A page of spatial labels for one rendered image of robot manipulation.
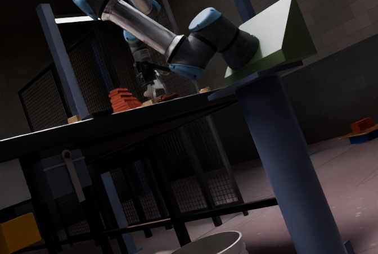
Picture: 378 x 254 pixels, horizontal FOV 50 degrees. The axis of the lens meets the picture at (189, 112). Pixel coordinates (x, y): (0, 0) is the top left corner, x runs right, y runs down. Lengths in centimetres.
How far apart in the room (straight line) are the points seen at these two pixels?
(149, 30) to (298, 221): 85
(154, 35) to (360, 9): 516
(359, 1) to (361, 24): 32
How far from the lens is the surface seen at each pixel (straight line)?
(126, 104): 272
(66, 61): 388
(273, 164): 149
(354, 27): 646
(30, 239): 120
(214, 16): 145
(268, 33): 153
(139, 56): 192
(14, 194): 122
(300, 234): 154
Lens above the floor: 72
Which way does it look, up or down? 4 degrees up
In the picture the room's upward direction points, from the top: 21 degrees counter-clockwise
